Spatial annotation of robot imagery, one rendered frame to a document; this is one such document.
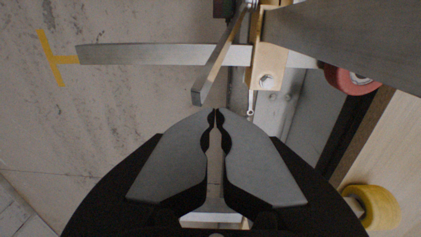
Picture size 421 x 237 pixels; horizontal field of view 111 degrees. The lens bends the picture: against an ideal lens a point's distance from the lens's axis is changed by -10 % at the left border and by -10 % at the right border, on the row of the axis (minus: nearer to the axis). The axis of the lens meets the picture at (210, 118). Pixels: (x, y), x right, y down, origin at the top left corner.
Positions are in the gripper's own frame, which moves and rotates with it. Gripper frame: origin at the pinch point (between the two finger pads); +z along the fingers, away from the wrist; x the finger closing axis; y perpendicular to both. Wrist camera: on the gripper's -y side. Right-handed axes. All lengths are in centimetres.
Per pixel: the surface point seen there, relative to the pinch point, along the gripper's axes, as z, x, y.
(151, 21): 101, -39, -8
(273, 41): 8.3, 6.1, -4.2
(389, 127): 10.6, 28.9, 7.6
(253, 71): 13.5, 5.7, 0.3
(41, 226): 93, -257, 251
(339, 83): 10.0, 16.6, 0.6
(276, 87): 13.6, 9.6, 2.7
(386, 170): 10.6, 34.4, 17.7
